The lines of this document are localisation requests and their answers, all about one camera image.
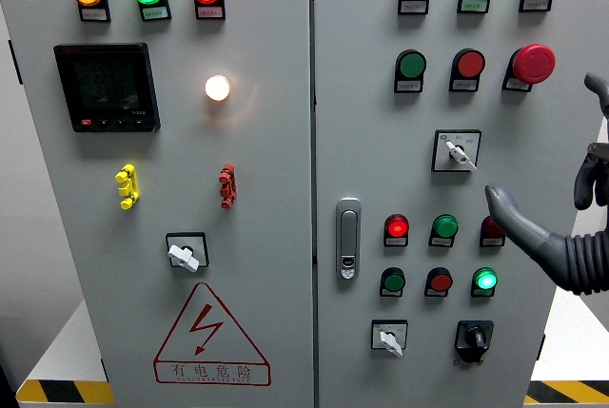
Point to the small label plate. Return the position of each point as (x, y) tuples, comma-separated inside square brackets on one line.
[(155, 13), (436, 293), (210, 12), (94, 14), (516, 84), (482, 294), (390, 293), (414, 7), (491, 242), (464, 85), (474, 5), (440, 242), (396, 241), (536, 5), (408, 86)]

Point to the small dark red lamp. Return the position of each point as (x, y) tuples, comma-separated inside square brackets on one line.
[(490, 229)]

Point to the small green lit lamp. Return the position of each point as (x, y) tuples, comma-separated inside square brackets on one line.
[(485, 280)]

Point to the small green push button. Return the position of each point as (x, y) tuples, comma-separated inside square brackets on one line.
[(445, 226), (394, 280)]

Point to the black door hinge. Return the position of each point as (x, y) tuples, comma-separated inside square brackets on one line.
[(15, 63), (104, 370), (541, 347)]

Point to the small red push button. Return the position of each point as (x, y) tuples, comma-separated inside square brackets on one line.
[(440, 281)]

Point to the small red lit lamp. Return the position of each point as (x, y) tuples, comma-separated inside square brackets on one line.
[(397, 226)]

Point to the black yellow striped tape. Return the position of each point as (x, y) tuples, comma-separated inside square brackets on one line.
[(62, 392), (571, 392)]

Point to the large red stop button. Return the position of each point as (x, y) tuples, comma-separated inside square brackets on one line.
[(534, 64)]

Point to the silver door lock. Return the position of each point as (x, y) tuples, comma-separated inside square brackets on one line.
[(348, 237)]

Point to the large red push button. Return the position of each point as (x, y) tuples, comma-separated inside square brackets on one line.
[(470, 64)]

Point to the pale grey door with lock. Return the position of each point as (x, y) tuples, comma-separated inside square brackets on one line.
[(371, 141)]

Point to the large green push button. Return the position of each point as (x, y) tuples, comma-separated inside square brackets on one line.
[(412, 64)]

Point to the pale grey door with display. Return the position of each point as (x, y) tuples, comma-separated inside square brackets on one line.
[(266, 165)]

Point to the red warning triangle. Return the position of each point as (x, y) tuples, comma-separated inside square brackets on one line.
[(209, 370)]

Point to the white lamp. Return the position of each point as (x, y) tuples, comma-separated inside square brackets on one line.
[(217, 88)]

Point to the black display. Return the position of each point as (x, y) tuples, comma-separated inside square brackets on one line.
[(107, 87)]

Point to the turn switch without plate print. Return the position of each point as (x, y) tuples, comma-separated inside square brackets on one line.
[(183, 256)]

